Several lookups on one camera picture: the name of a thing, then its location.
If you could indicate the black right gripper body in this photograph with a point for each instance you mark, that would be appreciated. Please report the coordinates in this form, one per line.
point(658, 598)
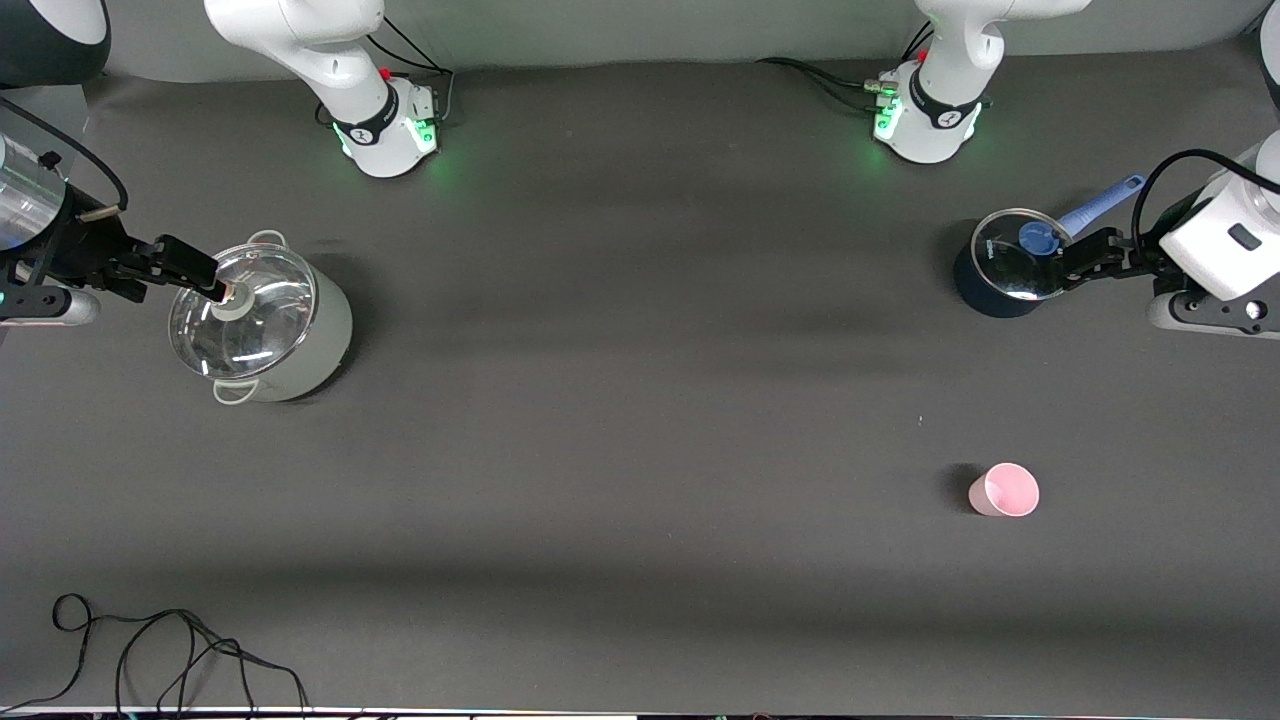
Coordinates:
point(78, 244)

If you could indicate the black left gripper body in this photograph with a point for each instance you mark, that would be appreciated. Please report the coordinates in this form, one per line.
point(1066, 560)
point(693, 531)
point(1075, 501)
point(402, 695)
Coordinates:
point(1142, 258)

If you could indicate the pink plastic cup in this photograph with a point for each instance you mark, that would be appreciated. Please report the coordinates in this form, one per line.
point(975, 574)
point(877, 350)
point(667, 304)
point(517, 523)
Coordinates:
point(1005, 495)

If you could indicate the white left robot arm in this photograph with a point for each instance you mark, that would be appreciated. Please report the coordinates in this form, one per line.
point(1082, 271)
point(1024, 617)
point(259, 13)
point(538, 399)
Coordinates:
point(945, 80)

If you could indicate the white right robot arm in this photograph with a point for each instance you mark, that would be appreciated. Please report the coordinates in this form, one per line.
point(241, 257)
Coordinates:
point(330, 60)

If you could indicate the glass lid with blue knob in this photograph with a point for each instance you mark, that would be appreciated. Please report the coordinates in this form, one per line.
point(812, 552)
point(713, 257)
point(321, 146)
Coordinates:
point(1015, 270)

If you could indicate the glass lid with beige knob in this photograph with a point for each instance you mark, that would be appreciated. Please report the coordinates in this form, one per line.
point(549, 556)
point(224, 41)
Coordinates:
point(260, 330)

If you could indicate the dark blue saucepan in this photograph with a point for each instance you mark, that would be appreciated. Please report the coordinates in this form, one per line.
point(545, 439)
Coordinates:
point(975, 295)

